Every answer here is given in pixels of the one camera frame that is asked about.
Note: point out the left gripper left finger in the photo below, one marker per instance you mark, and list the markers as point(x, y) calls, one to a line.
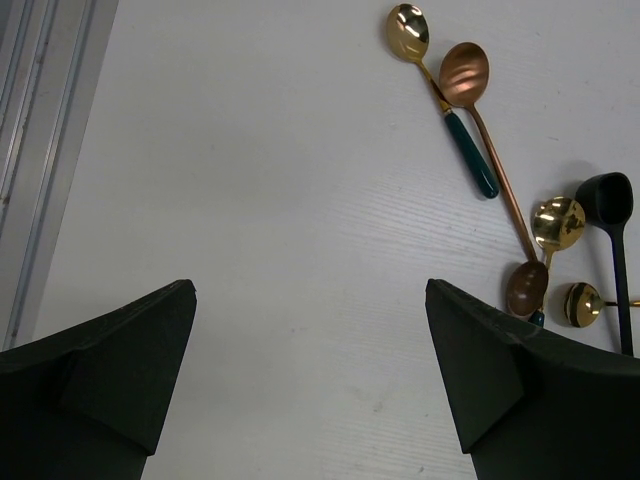
point(90, 402)

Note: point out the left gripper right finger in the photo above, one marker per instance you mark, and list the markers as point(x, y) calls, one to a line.
point(528, 403)

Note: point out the black spoon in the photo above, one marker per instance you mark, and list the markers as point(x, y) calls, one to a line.
point(607, 201)

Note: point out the copper spoon long handle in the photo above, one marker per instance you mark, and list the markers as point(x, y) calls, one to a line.
point(463, 78)

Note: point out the dark copper spoon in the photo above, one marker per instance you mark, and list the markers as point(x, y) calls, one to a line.
point(525, 292)

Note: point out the small gold spoon green handle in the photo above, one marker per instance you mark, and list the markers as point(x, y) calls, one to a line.
point(583, 304)

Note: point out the gold spoon slim handle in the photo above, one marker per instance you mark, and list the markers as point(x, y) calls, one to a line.
point(557, 224)

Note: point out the aluminium rail frame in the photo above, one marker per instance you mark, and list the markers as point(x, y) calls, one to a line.
point(52, 52)

